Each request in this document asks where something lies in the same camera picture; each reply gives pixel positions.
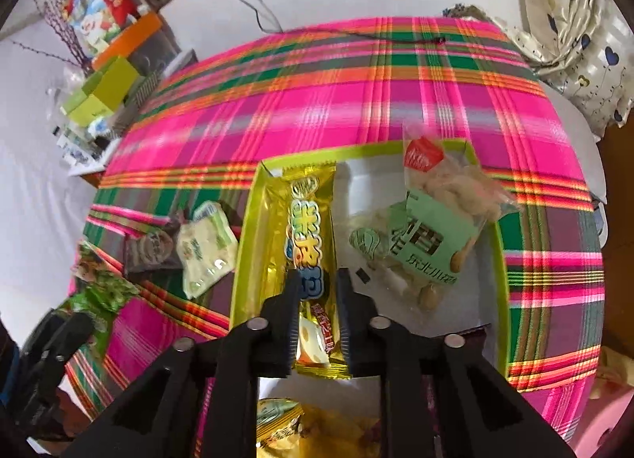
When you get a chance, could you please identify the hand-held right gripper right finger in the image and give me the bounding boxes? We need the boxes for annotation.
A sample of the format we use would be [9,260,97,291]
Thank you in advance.
[337,267,578,458]

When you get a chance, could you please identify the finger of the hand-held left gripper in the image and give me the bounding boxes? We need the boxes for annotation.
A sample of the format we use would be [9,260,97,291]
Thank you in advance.
[30,310,96,389]

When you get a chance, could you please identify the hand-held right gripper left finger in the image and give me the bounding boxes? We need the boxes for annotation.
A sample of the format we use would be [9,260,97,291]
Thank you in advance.
[62,267,304,458]

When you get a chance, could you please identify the clear snack packet green label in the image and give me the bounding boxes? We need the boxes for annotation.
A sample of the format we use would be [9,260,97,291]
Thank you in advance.
[347,210,399,271]

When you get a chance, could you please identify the yellow snack bar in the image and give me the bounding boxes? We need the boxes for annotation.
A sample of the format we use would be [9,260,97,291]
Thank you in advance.
[281,162,353,380]
[256,397,304,451]

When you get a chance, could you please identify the yellow snack bag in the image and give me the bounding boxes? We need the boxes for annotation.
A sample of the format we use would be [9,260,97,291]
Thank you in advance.
[297,403,383,458]

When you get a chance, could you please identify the green peanut snack packet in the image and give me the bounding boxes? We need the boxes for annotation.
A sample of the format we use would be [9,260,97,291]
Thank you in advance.
[386,189,492,311]

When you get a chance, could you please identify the white box with yellow-green rim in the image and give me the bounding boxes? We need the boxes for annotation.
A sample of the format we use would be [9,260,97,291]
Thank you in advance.
[229,138,511,458]

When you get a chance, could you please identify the clear snack packet red label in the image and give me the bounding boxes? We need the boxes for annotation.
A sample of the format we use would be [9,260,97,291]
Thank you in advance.
[402,135,522,222]

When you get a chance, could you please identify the shiny green snack packet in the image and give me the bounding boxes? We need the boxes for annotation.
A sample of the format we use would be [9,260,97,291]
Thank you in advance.
[53,239,140,342]

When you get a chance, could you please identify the pale green snack packet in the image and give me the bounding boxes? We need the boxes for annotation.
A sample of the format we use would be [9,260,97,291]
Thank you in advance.
[177,200,239,299]

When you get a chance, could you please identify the brown snack packet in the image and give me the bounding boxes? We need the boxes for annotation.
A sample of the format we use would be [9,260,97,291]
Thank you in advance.
[123,219,185,275]

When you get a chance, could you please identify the white side table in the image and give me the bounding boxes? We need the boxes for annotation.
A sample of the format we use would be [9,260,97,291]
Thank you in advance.
[64,49,199,186]

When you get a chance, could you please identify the group of small bottles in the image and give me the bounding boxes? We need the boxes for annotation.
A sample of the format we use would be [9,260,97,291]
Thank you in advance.
[47,82,122,166]

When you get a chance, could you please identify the yellow-green cardboard box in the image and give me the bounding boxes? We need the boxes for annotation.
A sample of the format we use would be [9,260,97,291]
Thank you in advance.
[62,56,143,124]

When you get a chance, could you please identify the pink chair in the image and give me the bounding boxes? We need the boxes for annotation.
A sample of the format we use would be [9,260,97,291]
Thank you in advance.
[577,386,634,458]

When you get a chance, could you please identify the clear plastic drawer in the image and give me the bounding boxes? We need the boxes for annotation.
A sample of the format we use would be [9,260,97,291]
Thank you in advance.
[126,31,182,78]

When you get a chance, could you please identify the grey pillow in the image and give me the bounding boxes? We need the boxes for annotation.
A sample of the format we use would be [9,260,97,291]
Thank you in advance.
[539,76,608,204]

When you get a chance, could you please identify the orange box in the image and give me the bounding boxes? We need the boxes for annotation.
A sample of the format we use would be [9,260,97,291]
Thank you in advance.
[92,12,164,73]

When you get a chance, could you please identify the purple flower branches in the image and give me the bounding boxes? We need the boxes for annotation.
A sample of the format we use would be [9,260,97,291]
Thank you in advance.
[10,0,93,73]

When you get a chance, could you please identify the colourful cartoon gift box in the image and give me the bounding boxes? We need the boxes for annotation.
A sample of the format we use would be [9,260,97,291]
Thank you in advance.
[62,0,138,55]

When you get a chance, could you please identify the floral bedding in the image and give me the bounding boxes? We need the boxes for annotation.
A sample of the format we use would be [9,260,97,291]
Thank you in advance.
[443,2,548,78]

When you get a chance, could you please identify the heart print curtain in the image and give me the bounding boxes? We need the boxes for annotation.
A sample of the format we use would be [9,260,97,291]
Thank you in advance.
[510,0,634,142]

